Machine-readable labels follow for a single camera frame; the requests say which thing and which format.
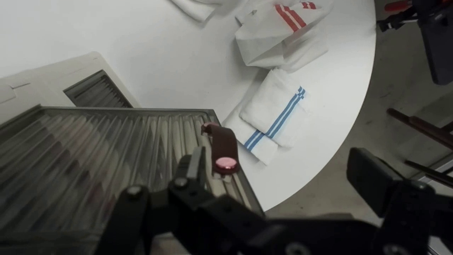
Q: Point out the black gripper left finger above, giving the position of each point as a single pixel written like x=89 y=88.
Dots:
x=186 y=190

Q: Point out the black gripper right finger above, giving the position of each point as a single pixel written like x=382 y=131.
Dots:
x=389 y=195

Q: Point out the door of shelf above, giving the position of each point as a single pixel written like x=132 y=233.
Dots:
x=62 y=169

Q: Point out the blue striped white towel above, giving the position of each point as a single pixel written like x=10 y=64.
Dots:
x=271 y=117

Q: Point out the white stacked storage cabinet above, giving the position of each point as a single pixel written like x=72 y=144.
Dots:
x=45 y=86

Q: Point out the red striped white towel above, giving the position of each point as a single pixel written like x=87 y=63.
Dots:
x=285 y=35

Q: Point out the folded white towel blue edge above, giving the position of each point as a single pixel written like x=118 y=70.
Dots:
x=198 y=10

